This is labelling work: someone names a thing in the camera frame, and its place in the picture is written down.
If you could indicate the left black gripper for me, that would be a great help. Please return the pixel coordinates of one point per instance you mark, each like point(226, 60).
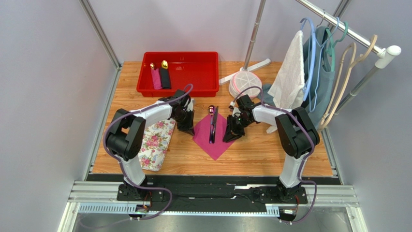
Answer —
point(188, 127)

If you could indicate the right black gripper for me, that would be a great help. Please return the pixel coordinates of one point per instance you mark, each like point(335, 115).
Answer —
point(233, 122)

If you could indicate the iridescent purple spoon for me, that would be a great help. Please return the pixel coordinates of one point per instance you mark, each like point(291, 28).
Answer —
point(211, 111)

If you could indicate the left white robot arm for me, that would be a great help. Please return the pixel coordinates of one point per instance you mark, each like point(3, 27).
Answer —
point(123, 138)

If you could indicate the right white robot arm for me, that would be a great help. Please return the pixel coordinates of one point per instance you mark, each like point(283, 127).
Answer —
point(298, 136)

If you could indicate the pink rolled napkin bundle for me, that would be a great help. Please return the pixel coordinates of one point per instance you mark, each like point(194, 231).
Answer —
point(156, 78)

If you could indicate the black rolled napkin bundle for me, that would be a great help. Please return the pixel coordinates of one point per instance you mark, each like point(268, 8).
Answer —
point(165, 75)

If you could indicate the floral tray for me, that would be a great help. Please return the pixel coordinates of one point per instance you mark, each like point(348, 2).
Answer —
point(156, 140)

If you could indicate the white round mesh basket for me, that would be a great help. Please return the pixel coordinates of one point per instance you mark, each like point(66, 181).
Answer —
point(241, 81)

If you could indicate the red plastic bin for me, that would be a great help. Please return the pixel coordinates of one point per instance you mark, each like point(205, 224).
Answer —
point(200, 68)

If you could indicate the white towel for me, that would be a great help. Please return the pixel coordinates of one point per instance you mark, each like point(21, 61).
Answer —
point(286, 92)

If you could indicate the blue hanger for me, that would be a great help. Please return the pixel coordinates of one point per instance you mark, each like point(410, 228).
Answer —
point(311, 56)

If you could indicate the beige hanger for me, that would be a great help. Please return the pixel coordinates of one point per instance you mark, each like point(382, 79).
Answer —
point(340, 85)
point(362, 57)

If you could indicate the blue-grey garment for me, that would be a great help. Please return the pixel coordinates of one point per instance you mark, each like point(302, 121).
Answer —
point(322, 82)

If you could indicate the green hanger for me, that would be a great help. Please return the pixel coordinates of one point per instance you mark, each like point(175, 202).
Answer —
point(330, 48)

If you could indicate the metal clothes rack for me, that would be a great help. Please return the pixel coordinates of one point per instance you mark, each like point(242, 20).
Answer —
point(336, 26)

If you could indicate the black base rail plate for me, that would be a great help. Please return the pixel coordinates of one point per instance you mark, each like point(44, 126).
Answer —
point(227, 194)

